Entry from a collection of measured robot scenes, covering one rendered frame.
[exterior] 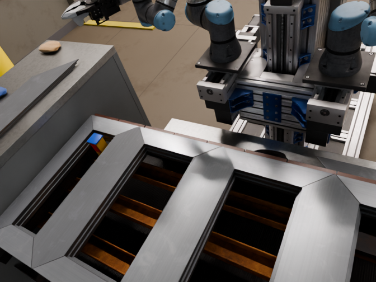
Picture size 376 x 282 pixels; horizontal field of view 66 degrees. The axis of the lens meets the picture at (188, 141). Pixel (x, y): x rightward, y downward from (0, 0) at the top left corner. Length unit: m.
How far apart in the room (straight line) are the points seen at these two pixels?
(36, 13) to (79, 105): 3.39
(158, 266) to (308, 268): 0.47
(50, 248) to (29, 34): 3.92
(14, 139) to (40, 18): 3.61
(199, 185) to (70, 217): 0.54
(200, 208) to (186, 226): 0.08
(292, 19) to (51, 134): 1.21
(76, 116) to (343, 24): 1.28
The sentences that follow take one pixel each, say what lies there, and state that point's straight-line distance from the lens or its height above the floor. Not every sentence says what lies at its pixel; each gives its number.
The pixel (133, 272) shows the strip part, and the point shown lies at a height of 0.87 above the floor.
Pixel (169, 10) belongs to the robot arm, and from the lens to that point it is 1.16.
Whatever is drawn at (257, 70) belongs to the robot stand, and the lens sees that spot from 1.46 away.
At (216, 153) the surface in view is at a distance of 1.22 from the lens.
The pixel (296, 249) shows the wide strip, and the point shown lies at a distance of 1.02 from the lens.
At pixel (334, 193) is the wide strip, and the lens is 1.12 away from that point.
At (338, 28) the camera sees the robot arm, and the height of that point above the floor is 1.23.
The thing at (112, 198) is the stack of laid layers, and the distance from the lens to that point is 1.29.
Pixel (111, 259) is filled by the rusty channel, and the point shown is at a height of 0.68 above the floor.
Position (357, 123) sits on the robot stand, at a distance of 2.23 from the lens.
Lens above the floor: 1.82
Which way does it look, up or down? 47 degrees down
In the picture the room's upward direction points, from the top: 19 degrees counter-clockwise
